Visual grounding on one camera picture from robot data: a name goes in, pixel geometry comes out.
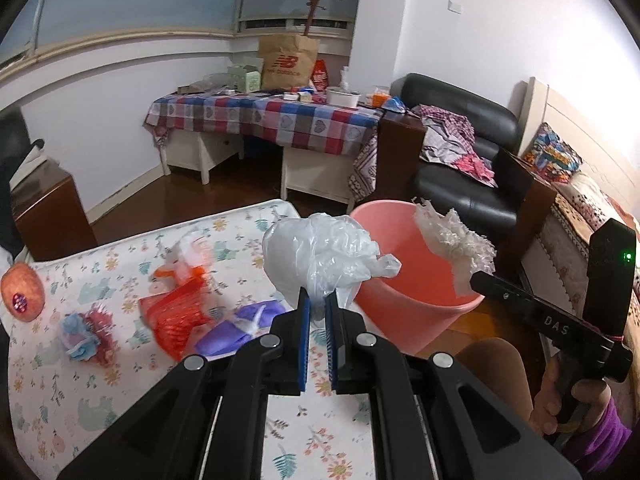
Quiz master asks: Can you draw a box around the black leather chair left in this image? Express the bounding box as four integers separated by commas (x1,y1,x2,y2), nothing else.
0,108,32,180

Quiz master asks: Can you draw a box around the floral tablecloth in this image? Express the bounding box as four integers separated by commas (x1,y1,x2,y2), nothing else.
1,200,374,479

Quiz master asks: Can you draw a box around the green tissue box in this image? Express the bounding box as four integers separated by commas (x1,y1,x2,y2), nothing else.
228,64,262,93

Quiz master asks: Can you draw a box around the purple cloth bundle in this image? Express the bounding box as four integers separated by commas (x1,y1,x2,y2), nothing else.
194,300,286,358

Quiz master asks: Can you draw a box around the colourful patterned pillow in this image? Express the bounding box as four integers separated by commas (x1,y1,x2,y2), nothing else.
522,122,582,183

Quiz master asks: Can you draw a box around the blue white paper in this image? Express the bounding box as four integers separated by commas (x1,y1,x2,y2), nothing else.
58,313,100,361

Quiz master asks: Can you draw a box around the orange white plastic bag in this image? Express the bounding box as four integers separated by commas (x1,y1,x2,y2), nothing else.
153,231,214,286

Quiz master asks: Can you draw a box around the clear crinkled plastic wrap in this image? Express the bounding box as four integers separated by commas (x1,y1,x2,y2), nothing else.
413,200,497,297

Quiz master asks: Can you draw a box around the brown paper shopping bag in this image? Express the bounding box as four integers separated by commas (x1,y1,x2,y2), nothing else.
257,34,320,91

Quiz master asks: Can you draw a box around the plaid checkered tablecloth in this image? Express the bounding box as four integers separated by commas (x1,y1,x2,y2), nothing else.
144,94,381,157

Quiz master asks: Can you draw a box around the right hand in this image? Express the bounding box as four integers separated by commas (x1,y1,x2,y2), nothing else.
528,354,612,436

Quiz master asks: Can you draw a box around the dark wooden armrest table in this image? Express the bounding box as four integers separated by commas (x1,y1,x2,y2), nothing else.
371,112,425,202

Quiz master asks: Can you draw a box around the pink plastic trash bin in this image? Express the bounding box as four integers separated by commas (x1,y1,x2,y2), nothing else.
350,200,484,354

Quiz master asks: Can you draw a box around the red foam fruit net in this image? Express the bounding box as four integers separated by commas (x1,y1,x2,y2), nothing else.
138,276,213,362

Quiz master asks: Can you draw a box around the white low table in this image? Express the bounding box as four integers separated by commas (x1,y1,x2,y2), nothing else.
158,130,355,208

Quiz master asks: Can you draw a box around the dark wooden side cabinet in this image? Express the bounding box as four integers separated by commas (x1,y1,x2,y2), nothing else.
11,160,98,261

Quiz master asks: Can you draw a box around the dark red wrapper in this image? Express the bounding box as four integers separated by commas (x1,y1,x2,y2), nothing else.
82,306,118,368

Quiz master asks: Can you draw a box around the red snack packet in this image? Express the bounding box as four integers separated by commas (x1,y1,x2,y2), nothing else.
310,58,329,92

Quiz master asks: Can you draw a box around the black leather sofa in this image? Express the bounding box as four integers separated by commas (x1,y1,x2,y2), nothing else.
399,73,522,242

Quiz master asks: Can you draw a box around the red apple with sticker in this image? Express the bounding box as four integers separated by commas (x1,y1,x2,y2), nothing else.
1,262,46,323

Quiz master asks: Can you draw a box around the white bowl container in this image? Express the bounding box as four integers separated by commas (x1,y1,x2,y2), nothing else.
326,87,360,108

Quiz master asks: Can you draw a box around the pile of patterned clothes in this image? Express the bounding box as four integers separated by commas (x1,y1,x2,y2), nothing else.
411,104,497,188

